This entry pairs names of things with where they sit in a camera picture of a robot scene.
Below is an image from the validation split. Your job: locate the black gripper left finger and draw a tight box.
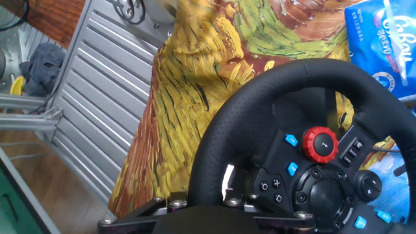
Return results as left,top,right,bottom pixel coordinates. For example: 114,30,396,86
97,190,189,234

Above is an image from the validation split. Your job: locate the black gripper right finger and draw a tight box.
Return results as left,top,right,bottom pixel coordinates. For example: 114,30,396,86
223,191,315,234

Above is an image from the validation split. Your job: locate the black steering wheel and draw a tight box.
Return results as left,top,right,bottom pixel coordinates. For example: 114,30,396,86
187,58,416,234

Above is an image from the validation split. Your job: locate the black wheel base housing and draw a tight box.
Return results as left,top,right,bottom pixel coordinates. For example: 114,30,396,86
224,155,261,202

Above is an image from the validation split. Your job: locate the painted blue yellow cloth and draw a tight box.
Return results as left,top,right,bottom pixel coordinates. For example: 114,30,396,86
108,0,416,225

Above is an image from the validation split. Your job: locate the green mat grey edge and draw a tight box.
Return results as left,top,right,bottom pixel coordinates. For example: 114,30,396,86
0,148,61,234

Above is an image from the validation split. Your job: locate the grey crumpled cloth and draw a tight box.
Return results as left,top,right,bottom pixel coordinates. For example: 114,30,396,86
19,42,67,98

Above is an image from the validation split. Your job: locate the yellow plastic object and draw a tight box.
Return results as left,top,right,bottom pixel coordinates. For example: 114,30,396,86
9,75,25,96

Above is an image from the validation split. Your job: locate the blue tissue pack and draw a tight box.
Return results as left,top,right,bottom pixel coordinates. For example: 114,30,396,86
344,0,416,100

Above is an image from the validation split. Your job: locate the grey metal cylinder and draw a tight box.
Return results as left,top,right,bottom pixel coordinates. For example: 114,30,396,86
0,49,7,81

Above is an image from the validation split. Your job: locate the aluminium rail with bracket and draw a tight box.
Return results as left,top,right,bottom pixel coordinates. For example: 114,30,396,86
0,93,63,132

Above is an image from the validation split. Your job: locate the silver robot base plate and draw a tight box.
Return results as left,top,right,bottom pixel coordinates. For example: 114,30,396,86
94,0,173,48

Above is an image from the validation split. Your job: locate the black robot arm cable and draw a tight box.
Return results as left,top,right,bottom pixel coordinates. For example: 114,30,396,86
112,0,146,25

